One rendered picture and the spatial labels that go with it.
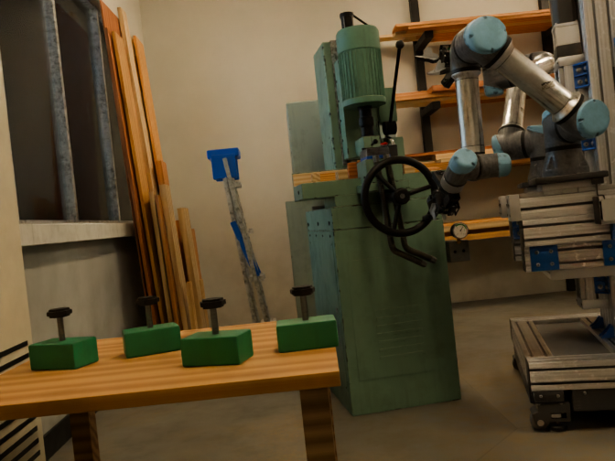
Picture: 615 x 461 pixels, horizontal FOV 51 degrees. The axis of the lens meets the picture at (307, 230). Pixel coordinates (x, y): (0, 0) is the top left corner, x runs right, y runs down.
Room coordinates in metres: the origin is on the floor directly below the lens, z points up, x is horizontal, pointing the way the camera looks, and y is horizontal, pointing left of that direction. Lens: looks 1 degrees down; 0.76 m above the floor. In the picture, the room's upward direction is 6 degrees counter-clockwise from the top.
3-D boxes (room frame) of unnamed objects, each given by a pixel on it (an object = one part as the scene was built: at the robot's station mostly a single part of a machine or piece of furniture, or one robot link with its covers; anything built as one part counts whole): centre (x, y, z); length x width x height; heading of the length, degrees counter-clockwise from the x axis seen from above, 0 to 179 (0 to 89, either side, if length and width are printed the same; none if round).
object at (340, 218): (2.77, -0.26, 0.76); 0.57 x 0.45 x 0.09; 10
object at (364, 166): (2.45, -0.30, 0.91); 0.15 x 0.14 x 0.09; 100
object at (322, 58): (2.93, -0.23, 1.16); 0.22 x 0.22 x 0.72; 10
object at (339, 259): (2.76, -0.26, 0.36); 0.58 x 0.45 x 0.71; 10
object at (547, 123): (2.19, -0.89, 0.98); 0.13 x 0.12 x 0.14; 8
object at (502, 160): (2.03, -0.59, 0.87); 0.11 x 0.11 x 0.08; 8
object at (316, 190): (2.53, -0.28, 0.87); 0.61 x 0.30 x 0.06; 100
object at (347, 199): (2.59, -0.30, 0.82); 0.40 x 0.21 x 0.04; 100
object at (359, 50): (2.64, -0.29, 1.35); 0.18 x 0.18 x 0.31
